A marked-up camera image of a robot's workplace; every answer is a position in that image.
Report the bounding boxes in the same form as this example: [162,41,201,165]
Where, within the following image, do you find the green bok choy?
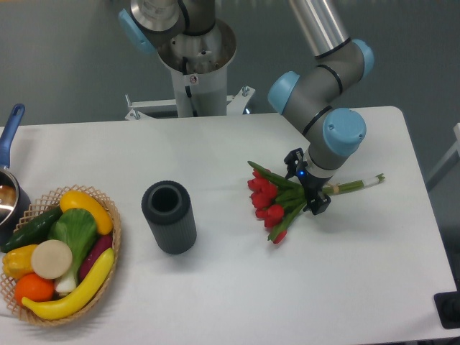
[47,208,98,296]

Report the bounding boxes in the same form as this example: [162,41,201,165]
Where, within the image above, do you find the purple sweet potato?
[78,234,112,282]

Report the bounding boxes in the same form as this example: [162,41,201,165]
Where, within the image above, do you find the yellow bell pepper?
[2,244,38,280]

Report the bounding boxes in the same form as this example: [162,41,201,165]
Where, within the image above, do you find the orange fruit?
[14,273,55,305]

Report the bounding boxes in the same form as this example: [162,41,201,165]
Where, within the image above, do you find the yellow squash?
[60,190,114,235]

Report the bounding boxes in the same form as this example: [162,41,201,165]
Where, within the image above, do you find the blue handled saucepan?
[1,103,30,245]

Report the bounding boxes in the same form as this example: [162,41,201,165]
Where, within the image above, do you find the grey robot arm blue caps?
[267,1,374,215]

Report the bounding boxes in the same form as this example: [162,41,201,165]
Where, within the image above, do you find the beige round disc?
[31,239,73,280]

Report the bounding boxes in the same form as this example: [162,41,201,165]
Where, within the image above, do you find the white metal mounting frame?
[124,86,256,121]

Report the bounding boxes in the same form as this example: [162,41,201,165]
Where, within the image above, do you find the black box at table edge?
[433,291,459,329]

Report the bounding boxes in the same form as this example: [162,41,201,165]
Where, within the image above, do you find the green cucumber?
[1,207,63,253]

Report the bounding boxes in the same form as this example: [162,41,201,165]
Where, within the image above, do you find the woven wicker basket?
[1,185,121,326]

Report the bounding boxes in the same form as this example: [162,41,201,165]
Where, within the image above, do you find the dark grey ribbed vase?
[141,180,197,254]

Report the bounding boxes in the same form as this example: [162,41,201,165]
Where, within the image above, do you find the white frame at right edge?
[425,123,459,193]

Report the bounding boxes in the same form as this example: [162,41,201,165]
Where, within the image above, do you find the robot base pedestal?
[118,0,238,118]

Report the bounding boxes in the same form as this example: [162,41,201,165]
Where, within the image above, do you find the yellow banana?
[22,248,115,321]

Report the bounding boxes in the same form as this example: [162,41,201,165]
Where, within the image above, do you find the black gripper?
[284,148,331,216]

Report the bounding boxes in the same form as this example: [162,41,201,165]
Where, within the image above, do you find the red tulip bouquet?
[247,160,386,245]

